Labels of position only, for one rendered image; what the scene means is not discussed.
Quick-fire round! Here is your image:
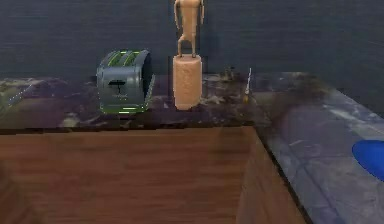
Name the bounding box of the brown wooden kitchen counter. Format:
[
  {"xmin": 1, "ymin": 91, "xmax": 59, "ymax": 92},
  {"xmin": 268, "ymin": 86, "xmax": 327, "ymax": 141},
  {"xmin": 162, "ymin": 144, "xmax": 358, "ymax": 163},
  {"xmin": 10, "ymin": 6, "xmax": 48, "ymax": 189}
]
[{"xmin": 0, "ymin": 71, "xmax": 384, "ymax": 224}]

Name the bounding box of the thin pale brown-handled utensil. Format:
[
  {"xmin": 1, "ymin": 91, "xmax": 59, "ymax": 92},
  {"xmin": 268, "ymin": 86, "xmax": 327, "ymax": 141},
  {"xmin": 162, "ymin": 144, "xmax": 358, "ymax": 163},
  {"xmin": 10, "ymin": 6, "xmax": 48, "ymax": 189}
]
[{"xmin": 243, "ymin": 67, "xmax": 253, "ymax": 104}]

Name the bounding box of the blue round plate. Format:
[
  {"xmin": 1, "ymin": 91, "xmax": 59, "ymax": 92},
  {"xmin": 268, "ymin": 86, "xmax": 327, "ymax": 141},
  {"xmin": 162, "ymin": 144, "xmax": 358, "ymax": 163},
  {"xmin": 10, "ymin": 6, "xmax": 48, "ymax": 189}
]
[{"xmin": 351, "ymin": 139, "xmax": 384, "ymax": 183}]

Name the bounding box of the tan wooden figure statue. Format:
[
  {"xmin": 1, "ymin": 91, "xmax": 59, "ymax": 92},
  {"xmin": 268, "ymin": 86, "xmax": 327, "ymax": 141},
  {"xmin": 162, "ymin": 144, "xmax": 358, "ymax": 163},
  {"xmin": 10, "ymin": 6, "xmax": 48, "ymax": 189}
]
[{"xmin": 172, "ymin": 0, "xmax": 205, "ymax": 111}]

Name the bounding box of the grey green toaster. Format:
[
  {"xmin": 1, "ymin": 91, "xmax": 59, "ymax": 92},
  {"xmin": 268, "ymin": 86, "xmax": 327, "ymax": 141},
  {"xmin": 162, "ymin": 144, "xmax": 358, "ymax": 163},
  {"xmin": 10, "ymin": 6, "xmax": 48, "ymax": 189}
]
[{"xmin": 96, "ymin": 49, "xmax": 156, "ymax": 115}]

